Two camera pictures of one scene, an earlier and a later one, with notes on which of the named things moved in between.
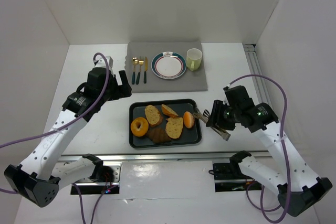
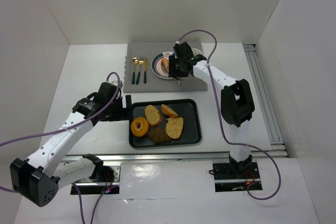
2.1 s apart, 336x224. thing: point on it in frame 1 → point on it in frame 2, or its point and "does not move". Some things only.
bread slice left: [154, 115] does not move
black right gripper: [217, 115] → [175, 67]
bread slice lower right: [174, 127] does not move
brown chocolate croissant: [158, 135] does not move
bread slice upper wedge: [168, 112] does not move
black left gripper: [118, 89] → [127, 107]
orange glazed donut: [143, 128] does not move
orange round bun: [188, 119] → [165, 64]
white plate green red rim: [168, 65] does not move
